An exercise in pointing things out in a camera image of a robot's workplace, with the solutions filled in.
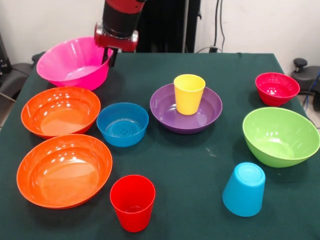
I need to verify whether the large pink bowl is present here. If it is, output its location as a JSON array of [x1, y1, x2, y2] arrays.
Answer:
[[36, 36, 115, 91]]

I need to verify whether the red cup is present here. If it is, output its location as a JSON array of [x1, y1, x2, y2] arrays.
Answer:
[[109, 174, 157, 233]]

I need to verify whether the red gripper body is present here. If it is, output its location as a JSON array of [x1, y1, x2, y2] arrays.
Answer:
[[93, 21, 140, 53]]

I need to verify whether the blue cable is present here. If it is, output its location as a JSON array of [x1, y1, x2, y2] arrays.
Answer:
[[302, 72, 320, 111]]

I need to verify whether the dark green tablecloth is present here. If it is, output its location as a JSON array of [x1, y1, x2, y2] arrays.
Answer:
[[0, 51, 320, 240]]

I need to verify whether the yellow cup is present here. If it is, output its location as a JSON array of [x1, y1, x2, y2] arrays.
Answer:
[[173, 74, 207, 116]]

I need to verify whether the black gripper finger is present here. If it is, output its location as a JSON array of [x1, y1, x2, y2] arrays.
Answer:
[[108, 49, 118, 68], [101, 46, 110, 65]]

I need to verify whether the black wall cable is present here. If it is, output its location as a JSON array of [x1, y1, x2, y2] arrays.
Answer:
[[196, 0, 227, 54]]

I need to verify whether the small crimson bowl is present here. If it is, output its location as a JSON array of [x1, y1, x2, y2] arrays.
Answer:
[[254, 72, 301, 107]]

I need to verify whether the orange bowl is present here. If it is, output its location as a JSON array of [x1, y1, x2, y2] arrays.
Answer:
[[16, 133, 114, 210], [20, 85, 102, 140]]

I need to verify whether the black caster leg with knob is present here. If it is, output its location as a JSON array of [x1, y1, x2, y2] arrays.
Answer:
[[0, 53, 43, 103], [291, 57, 320, 112]]

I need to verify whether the light blue cup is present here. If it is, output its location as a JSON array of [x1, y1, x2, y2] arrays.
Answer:
[[222, 161, 267, 218]]

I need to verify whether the blue bowl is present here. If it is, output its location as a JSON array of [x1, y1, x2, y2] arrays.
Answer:
[[96, 102, 150, 148]]

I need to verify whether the purple bowl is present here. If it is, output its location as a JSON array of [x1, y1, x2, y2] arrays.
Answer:
[[149, 83, 224, 135]]

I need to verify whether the green bowl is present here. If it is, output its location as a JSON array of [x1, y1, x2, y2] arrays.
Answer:
[[242, 106, 320, 169]]

